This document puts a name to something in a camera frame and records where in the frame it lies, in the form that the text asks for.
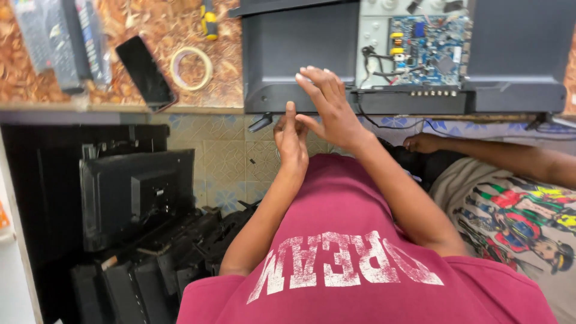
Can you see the white board edge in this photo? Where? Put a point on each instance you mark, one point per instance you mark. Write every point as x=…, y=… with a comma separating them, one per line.
x=15, y=279

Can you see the blue circuit board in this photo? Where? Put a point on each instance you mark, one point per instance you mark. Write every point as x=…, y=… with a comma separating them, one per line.
x=432, y=47

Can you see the large black flat panel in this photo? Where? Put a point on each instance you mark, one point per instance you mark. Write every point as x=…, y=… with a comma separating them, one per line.
x=45, y=180

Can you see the grey remote control in wrap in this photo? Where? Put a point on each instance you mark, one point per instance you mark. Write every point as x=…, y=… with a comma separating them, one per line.
x=31, y=36

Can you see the person's right hand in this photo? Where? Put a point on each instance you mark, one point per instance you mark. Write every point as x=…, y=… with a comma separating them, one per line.
x=335, y=117

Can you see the large black remote control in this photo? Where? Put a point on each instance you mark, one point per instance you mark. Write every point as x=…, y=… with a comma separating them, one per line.
x=67, y=49

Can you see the grey metal chassis plate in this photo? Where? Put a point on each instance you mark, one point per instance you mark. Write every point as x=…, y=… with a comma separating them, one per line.
x=372, y=31

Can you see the yellow and black screwdriver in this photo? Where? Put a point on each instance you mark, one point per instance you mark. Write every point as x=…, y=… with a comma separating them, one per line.
x=209, y=20

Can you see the person's left fingers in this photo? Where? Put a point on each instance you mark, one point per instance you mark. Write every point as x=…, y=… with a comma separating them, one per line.
x=291, y=118

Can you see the person's maroon printed t-shirt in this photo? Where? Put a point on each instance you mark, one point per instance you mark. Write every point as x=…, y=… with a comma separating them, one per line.
x=342, y=279

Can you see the person's left hand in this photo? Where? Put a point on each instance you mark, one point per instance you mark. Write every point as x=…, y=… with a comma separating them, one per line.
x=292, y=148

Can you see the black television with open back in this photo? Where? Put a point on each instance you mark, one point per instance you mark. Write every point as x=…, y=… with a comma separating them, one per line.
x=288, y=49

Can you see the black smartphone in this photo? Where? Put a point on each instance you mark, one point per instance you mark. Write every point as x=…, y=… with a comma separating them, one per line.
x=144, y=72

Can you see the slim black remote control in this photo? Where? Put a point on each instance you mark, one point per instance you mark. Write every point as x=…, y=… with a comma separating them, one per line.
x=95, y=45

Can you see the small black monitor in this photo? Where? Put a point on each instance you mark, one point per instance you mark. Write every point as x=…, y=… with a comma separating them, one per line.
x=117, y=198

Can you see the pile of black televisions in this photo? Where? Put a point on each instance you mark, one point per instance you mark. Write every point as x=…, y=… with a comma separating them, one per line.
x=148, y=279

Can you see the black television stand foot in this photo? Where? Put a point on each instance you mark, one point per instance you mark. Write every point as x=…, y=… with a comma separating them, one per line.
x=261, y=122
x=542, y=120

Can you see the clear adhesive tape roll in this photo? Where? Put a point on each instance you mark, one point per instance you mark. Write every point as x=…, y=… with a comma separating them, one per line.
x=176, y=76

